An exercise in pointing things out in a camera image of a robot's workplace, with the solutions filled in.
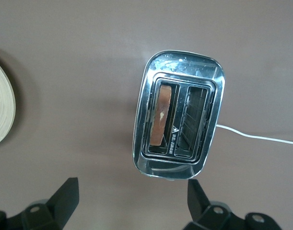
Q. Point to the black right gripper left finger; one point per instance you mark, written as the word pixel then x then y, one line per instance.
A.
pixel 62 201

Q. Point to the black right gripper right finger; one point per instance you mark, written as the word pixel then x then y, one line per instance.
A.
pixel 196 203

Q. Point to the chrome and beige toaster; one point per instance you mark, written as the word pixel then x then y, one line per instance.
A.
pixel 184 67

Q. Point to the round wooden plate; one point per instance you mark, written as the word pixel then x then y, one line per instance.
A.
pixel 2 103

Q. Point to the slice of brown bread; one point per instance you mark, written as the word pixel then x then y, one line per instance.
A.
pixel 161 115

